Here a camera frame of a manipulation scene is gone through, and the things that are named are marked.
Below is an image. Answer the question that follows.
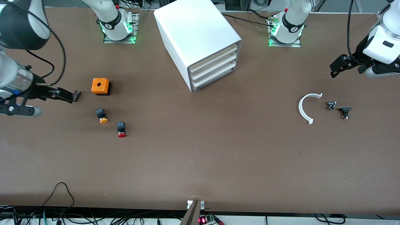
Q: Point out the orange box with hole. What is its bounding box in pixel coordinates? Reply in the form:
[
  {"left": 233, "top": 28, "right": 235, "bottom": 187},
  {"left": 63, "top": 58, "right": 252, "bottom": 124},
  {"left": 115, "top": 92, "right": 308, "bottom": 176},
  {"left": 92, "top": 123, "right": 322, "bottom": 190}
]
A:
[{"left": 91, "top": 78, "right": 112, "bottom": 96}]

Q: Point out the small white bracket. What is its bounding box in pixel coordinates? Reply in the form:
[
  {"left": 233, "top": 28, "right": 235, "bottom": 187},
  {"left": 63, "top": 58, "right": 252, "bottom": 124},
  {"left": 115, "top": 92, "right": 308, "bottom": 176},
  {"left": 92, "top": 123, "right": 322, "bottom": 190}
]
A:
[{"left": 187, "top": 200, "right": 205, "bottom": 210}]

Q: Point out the white curved plastic piece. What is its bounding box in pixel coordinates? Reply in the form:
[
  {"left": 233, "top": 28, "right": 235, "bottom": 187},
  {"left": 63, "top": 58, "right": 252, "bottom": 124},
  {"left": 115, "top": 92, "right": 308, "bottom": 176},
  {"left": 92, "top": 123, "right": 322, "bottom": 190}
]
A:
[{"left": 298, "top": 93, "right": 323, "bottom": 125}]

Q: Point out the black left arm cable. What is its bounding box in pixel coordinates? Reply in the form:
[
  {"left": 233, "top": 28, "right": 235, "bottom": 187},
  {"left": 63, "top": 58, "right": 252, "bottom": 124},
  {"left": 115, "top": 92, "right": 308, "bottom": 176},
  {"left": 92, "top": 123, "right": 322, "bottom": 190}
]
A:
[{"left": 347, "top": 0, "right": 363, "bottom": 63}]

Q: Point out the black cable on table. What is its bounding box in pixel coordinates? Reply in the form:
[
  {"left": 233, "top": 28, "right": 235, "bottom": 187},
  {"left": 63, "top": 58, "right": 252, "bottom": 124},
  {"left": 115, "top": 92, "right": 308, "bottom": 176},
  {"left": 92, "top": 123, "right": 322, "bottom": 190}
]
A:
[{"left": 219, "top": 12, "right": 277, "bottom": 25}]

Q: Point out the red lit circuit module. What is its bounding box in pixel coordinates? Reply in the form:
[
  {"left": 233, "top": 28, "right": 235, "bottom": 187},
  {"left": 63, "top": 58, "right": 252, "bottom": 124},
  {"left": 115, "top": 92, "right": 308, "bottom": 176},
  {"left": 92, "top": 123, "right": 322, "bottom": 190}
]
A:
[{"left": 198, "top": 213, "right": 225, "bottom": 225}]

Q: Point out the black looped cable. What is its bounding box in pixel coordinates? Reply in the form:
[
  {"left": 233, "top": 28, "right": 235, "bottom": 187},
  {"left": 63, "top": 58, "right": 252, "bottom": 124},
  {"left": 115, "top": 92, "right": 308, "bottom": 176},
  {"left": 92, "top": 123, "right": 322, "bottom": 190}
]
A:
[{"left": 42, "top": 182, "right": 75, "bottom": 219}]

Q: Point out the grey angled post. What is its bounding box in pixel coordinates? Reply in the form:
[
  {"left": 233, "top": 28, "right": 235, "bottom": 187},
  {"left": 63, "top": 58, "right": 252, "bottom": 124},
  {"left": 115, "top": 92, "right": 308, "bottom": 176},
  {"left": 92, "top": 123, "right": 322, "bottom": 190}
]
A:
[{"left": 180, "top": 200, "right": 202, "bottom": 225}]

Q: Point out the white table edge rail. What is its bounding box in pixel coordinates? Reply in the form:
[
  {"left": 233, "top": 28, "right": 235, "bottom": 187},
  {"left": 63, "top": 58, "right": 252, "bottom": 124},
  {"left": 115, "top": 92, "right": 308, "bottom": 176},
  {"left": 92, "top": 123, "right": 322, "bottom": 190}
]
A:
[{"left": 0, "top": 216, "right": 400, "bottom": 225}]

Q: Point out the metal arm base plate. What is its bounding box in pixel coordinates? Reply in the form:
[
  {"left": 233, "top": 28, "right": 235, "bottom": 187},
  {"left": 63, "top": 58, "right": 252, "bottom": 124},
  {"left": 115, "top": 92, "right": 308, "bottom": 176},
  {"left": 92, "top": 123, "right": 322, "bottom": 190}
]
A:
[
  {"left": 268, "top": 14, "right": 301, "bottom": 48},
  {"left": 103, "top": 12, "right": 139, "bottom": 44}
]

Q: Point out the orange push button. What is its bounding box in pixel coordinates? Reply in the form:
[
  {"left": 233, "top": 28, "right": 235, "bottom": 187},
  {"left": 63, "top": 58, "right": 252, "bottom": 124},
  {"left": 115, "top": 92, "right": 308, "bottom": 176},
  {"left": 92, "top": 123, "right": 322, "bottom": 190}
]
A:
[{"left": 95, "top": 108, "right": 109, "bottom": 124}]

